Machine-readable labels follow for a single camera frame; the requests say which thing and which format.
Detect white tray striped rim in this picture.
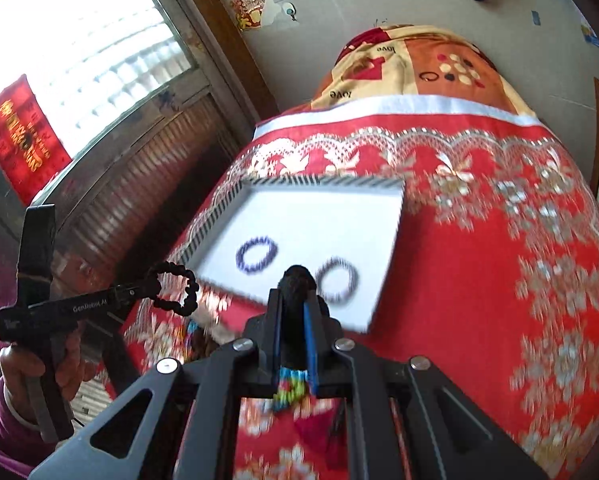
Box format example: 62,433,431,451
178,176,406,333

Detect black bead bracelet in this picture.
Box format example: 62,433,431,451
146,261,201,318

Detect colourful bead bracelet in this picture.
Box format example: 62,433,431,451
271,366,314,413

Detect black fabric wristband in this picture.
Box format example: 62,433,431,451
278,266,317,370

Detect purple sleeve forearm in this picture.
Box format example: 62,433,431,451
0,378,56,479

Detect red banner gold writing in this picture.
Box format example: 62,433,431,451
0,75,72,206

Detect bright window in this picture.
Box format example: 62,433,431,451
0,0,193,156

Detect dark blue bead bracelet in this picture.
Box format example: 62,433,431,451
235,234,280,276

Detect yellow orange love blanket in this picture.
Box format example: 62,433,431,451
291,25,535,116

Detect red gold wall decoration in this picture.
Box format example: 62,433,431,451
230,0,266,32

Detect grey lilac bead bracelet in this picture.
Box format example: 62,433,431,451
313,257,360,306

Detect left hand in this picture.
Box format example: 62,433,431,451
0,330,98,425

